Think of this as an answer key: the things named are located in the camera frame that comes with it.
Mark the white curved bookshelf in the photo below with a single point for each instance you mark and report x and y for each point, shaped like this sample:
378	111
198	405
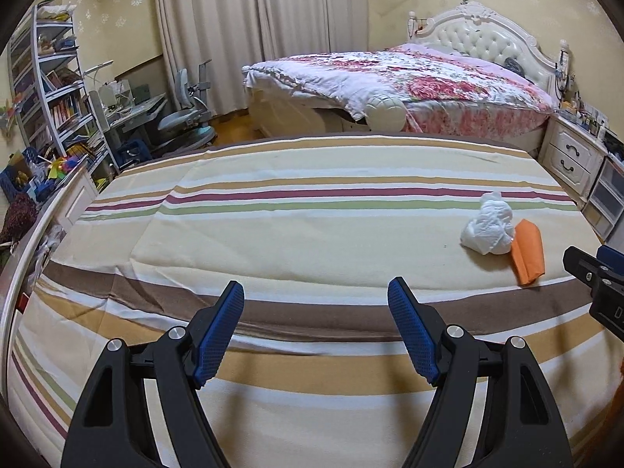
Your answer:
55	112

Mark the striped bed cover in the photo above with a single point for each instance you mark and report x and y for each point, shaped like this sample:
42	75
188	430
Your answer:
314	229

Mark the floral pink quilt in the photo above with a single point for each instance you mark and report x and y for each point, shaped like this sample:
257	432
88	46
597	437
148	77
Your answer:
408	88

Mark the white bedside nightstand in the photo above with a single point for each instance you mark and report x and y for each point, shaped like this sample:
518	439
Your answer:
573	157

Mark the nightstand clutter bottles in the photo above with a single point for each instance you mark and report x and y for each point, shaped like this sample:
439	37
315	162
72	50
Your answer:
575	109

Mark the white plastic bag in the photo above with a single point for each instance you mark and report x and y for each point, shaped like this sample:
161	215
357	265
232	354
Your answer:
491	231

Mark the grey study desk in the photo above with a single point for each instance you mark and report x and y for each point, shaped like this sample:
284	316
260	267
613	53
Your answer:
128	110

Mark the beige window curtain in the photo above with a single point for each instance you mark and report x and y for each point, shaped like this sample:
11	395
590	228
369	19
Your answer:
231	34

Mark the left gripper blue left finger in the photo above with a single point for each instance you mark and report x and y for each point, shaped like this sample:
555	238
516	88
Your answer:
211	330

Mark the grey desk chair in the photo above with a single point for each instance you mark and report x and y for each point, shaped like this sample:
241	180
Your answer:
189	126

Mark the orange paper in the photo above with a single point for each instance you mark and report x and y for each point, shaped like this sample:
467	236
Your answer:
527	253

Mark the clear plastic drawer unit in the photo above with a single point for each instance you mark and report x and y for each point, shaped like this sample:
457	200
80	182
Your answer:
604	207

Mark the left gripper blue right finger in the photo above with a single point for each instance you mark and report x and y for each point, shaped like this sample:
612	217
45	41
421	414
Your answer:
421	329

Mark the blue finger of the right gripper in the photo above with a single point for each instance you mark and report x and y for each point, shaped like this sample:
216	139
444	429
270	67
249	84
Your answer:
611	258

